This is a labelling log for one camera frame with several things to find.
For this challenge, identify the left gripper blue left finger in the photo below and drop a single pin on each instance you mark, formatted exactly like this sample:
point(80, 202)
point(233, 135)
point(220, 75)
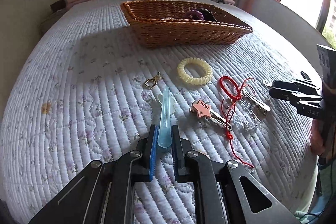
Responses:
point(150, 153)

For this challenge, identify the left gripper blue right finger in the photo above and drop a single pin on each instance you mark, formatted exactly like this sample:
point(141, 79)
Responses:
point(179, 148)

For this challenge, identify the light blue hair clip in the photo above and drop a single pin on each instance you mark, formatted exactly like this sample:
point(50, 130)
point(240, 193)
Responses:
point(167, 103)

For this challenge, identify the pink star hair clip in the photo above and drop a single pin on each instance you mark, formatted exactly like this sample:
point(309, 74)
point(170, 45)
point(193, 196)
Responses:
point(203, 110)

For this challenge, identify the silver metal hair clip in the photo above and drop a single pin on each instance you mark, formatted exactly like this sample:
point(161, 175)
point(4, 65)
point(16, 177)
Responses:
point(264, 108)

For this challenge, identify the teal sleeve forearm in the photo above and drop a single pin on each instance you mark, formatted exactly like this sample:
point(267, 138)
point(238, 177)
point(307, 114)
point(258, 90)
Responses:
point(323, 206)

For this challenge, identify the person's right hand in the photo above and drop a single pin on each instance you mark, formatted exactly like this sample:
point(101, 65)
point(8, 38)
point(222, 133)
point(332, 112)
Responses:
point(316, 141)

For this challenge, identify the gold keyring clasp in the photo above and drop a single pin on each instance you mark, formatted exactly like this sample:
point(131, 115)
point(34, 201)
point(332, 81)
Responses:
point(152, 82)

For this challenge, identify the white quilted floral bedspread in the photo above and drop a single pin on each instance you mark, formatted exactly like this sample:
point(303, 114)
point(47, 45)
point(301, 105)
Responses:
point(80, 97)

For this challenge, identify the brown wicker basket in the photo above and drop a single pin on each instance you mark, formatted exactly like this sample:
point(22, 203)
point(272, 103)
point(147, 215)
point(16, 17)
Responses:
point(165, 23)

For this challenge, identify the black hair scrunchie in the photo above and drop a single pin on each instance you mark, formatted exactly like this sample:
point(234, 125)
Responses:
point(207, 15)

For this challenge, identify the bedside nightstand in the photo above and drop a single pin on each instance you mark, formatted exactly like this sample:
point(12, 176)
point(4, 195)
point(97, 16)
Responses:
point(50, 20)

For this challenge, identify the dark item on nightstand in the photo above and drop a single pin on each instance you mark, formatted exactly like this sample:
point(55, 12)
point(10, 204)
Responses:
point(58, 5)

